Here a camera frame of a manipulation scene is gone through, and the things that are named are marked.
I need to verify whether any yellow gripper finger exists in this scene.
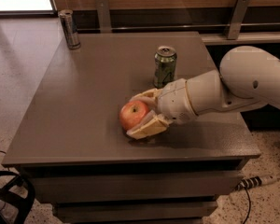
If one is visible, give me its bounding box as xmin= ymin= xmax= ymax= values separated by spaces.
xmin=126 ymin=110 xmax=170 ymax=140
xmin=130 ymin=88 xmax=162 ymax=109

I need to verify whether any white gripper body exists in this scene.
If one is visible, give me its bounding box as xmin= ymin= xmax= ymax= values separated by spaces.
xmin=158 ymin=78 xmax=197 ymax=124

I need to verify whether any red apple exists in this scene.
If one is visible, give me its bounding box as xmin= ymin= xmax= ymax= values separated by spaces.
xmin=119 ymin=101 xmax=149 ymax=131

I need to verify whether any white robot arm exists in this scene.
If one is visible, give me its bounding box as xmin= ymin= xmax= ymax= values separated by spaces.
xmin=126 ymin=46 xmax=280 ymax=139

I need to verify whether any green soda can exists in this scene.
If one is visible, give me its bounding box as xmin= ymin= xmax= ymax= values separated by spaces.
xmin=153 ymin=46 xmax=177 ymax=89

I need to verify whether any silver blue redbull can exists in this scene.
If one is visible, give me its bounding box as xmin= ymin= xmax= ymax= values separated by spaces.
xmin=58 ymin=9 xmax=80 ymax=49

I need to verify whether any grey drawer cabinet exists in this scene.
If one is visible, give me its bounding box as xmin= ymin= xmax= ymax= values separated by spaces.
xmin=3 ymin=32 xmax=260 ymax=224

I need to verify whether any upper grey drawer front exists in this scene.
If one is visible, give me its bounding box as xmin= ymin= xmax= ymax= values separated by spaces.
xmin=32 ymin=171 xmax=243 ymax=203

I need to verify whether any grey drawer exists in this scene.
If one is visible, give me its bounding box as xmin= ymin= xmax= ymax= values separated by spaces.
xmin=32 ymin=171 xmax=243 ymax=203
xmin=53 ymin=202 xmax=217 ymax=223

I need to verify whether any lower grey drawer front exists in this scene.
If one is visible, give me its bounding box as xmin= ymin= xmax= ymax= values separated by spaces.
xmin=53 ymin=202 xmax=217 ymax=223

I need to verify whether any left metal wall bracket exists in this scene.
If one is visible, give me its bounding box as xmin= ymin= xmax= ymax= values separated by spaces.
xmin=95 ymin=0 xmax=112 ymax=33

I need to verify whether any metal wall bracket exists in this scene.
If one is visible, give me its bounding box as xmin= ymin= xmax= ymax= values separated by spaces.
xmin=95 ymin=0 xmax=112 ymax=33
xmin=224 ymin=0 xmax=250 ymax=40

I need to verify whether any black white striped cable connector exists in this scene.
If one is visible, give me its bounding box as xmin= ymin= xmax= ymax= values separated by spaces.
xmin=235 ymin=175 xmax=277 ymax=191

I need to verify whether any black floor cable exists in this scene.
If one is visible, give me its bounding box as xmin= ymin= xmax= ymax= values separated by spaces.
xmin=241 ymin=187 xmax=252 ymax=224

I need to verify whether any right metal wall bracket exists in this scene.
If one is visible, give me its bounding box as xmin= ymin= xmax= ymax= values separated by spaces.
xmin=224 ymin=0 xmax=250 ymax=40

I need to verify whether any black bag with straps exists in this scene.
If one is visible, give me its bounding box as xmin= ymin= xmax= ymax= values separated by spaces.
xmin=0 ymin=145 xmax=36 ymax=224

